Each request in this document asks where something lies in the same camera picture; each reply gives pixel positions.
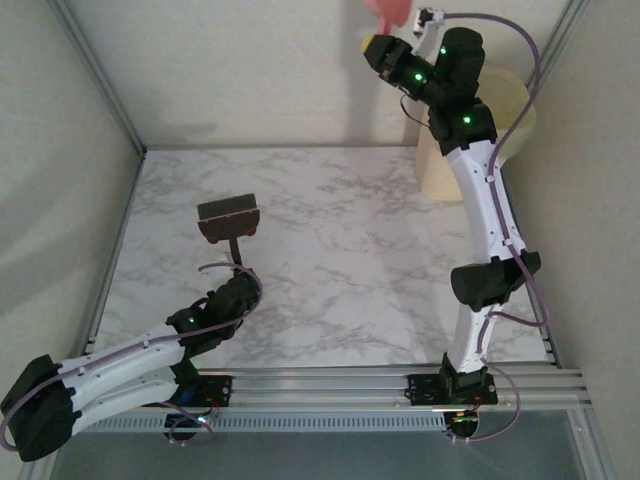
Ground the aluminium back rail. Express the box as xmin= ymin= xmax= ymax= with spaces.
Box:
xmin=142 ymin=143 xmax=420 ymax=152

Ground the beige plastic trash bin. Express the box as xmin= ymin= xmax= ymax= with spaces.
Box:
xmin=416 ymin=67 xmax=539 ymax=201

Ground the aluminium mounting rail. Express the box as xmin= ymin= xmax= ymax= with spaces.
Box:
xmin=47 ymin=367 xmax=594 ymax=414

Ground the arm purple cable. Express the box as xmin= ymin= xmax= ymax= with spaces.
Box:
xmin=0 ymin=263 xmax=264 ymax=451
xmin=439 ymin=12 xmax=551 ymax=444

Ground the brown hand brush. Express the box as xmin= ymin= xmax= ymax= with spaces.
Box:
xmin=196 ymin=193 xmax=261 ymax=269

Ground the grey slotted cable duct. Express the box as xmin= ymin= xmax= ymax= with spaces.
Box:
xmin=82 ymin=412 xmax=447 ymax=434

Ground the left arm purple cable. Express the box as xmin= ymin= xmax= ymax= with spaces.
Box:
xmin=0 ymin=263 xmax=264 ymax=451

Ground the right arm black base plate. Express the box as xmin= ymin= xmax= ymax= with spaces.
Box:
xmin=407 ymin=372 xmax=500 ymax=406

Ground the aluminium corner post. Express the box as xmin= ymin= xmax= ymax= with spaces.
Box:
xmin=522 ymin=0 xmax=594 ymax=101
xmin=47 ymin=0 xmax=147 ymax=154

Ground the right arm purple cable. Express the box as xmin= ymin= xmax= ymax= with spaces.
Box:
xmin=439 ymin=12 xmax=551 ymax=444

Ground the black controller board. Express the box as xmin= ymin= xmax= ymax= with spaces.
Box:
xmin=444 ymin=410 xmax=481 ymax=444
xmin=163 ymin=413 xmax=216 ymax=446

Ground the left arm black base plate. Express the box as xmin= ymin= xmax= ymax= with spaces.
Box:
xmin=184 ymin=374 xmax=234 ymax=407

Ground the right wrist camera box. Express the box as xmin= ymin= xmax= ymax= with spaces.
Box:
xmin=412 ymin=6 xmax=447 ymax=55

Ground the pink plastic dustpan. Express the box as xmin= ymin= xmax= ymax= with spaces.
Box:
xmin=362 ymin=0 xmax=415 ymax=36

